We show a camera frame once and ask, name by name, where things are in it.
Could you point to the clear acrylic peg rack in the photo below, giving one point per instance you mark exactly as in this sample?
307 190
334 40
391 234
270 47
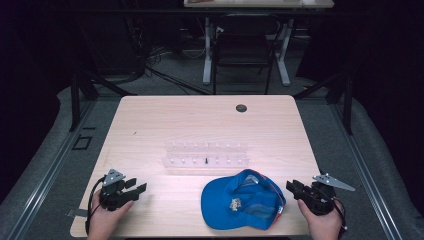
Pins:
206 155

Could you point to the aluminium floor rail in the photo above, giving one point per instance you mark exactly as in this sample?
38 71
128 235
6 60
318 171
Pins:
50 173
363 173

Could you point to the dark round table grommet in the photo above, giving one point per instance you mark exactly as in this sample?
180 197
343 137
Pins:
241 108

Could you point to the grey tape strip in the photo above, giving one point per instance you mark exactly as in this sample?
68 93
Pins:
76 212

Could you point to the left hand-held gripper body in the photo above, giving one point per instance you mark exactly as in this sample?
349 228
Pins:
111 195

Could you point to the black metal stand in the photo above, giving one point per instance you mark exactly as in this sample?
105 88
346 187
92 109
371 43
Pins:
348 103
75 100

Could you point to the person's left hand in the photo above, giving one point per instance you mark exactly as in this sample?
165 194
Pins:
101 221

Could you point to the blue baseball cap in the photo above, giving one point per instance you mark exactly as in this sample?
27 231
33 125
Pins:
240 200

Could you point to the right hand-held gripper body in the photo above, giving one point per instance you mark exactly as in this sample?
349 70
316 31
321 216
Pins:
318 201

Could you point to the white-legged desk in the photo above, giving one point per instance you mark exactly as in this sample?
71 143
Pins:
208 50

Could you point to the person's right hand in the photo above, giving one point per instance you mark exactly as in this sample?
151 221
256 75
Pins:
323 226

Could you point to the black chair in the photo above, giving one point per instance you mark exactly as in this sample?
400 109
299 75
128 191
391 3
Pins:
243 50

